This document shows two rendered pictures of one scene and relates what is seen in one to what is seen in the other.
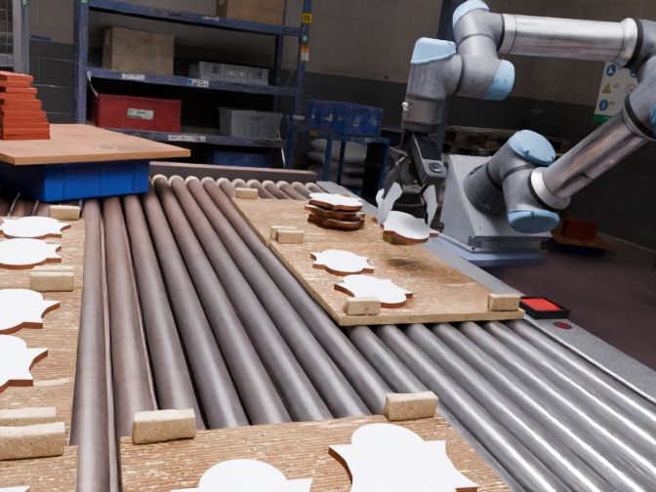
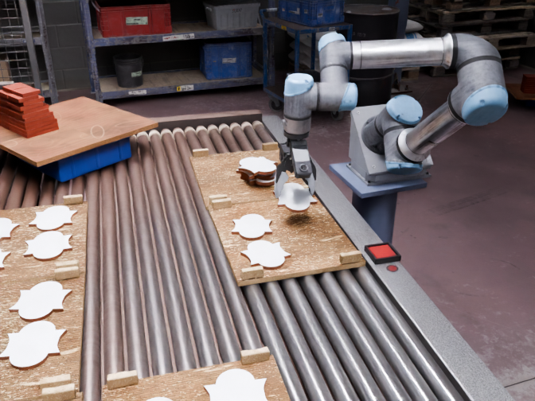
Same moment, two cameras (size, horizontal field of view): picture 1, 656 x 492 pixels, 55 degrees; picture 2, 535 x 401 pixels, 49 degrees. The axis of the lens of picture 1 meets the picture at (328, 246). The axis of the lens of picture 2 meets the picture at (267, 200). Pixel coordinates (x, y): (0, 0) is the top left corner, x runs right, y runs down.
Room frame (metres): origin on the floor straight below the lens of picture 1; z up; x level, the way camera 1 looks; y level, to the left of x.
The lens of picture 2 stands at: (-0.28, -0.25, 1.79)
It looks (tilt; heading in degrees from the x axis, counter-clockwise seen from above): 27 degrees down; 7
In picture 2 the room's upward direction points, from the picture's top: straight up
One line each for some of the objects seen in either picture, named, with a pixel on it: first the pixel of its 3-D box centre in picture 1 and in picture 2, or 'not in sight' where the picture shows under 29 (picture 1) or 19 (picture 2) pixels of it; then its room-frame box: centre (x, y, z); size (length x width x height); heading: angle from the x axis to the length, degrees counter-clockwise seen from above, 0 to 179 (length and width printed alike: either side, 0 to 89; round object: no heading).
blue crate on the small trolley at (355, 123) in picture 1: (344, 117); (310, 8); (4.93, 0.00, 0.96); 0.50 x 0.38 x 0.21; 41
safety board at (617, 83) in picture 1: (626, 78); not in sight; (6.55, -2.72, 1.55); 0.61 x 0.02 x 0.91; 26
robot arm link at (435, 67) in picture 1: (431, 69); (299, 96); (1.24, -0.15, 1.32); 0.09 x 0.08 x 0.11; 99
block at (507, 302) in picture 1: (504, 302); (350, 257); (1.04, -0.31, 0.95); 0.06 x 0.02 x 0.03; 112
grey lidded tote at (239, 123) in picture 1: (249, 122); (231, 13); (5.74, 0.83, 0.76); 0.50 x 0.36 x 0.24; 122
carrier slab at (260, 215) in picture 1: (313, 221); (246, 176); (1.55, 0.04, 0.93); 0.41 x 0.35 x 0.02; 21
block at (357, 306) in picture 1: (362, 306); (252, 272); (0.94, -0.07, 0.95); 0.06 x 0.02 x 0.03; 112
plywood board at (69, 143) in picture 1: (56, 141); (63, 126); (1.69, 0.76, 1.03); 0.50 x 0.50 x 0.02; 56
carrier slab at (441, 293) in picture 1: (385, 276); (280, 235); (1.17, -0.12, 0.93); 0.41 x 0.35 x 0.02; 22
